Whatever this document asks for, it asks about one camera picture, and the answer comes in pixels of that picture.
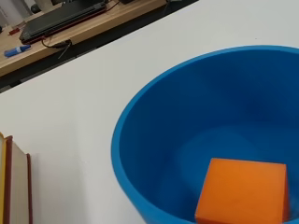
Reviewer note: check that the orange cube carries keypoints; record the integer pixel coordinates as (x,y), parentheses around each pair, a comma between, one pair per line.
(243,193)

